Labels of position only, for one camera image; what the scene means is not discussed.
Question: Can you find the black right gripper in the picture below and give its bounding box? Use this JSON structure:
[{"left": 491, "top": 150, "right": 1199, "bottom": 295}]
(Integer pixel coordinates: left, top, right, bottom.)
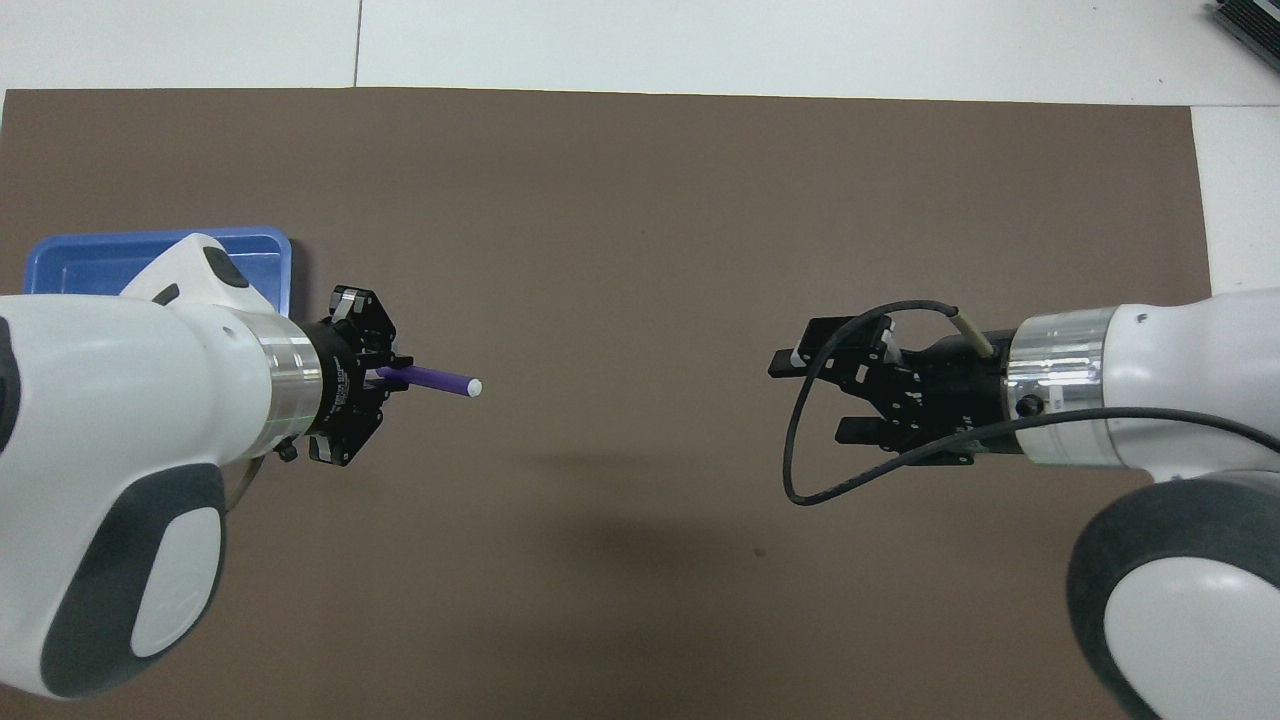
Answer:
[{"left": 768, "top": 317, "right": 1013, "bottom": 466}]

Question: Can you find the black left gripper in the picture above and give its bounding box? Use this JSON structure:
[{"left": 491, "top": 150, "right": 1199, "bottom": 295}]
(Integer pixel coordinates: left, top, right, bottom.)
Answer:
[{"left": 305, "top": 285, "right": 414, "bottom": 468}]

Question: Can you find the purple pen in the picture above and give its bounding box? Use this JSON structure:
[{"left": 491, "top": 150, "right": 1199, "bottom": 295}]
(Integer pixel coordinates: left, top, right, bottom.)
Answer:
[{"left": 378, "top": 364, "right": 484, "bottom": 399}]

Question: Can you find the brown table mat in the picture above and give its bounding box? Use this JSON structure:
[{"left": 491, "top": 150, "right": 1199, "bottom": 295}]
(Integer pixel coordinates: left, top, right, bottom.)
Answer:
[{"left": 0, "top": 87, "right": 1259, "bottom": 720}]

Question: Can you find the blue plastic tray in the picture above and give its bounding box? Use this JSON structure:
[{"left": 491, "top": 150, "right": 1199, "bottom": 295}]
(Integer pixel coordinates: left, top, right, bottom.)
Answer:
[{"left": 25, "top": 228, "right": 293, "bottom": 321}]

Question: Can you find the grey ribbed device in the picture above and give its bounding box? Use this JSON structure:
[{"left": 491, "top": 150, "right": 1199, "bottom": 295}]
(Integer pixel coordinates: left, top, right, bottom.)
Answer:
[{"left": 1212, "top": 0, "right": 1280, "bottom": 45}]

